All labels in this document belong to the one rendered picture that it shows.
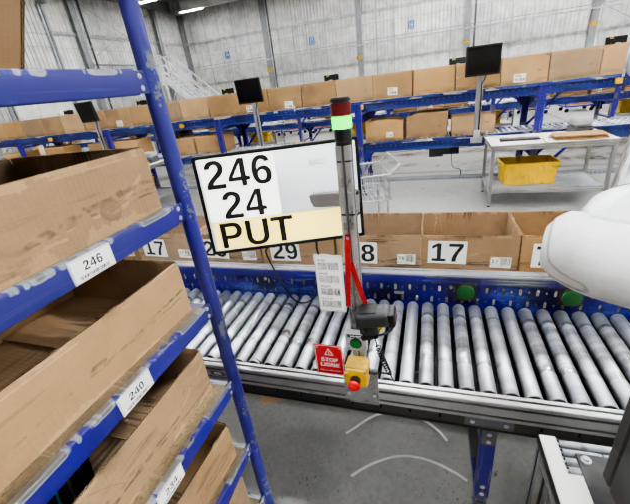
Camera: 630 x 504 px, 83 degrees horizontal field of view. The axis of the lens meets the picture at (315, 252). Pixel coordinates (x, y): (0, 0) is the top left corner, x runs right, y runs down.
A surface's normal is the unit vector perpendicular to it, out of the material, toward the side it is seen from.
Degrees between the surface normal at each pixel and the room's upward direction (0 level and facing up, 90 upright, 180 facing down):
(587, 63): 90
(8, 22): 123
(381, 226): 90
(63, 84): 90
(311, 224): 86
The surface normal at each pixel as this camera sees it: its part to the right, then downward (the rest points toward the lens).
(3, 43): 0.86, 0.51
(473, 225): -0.29, 0.43
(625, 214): -0.44, -0.61
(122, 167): 0.96, 0.01
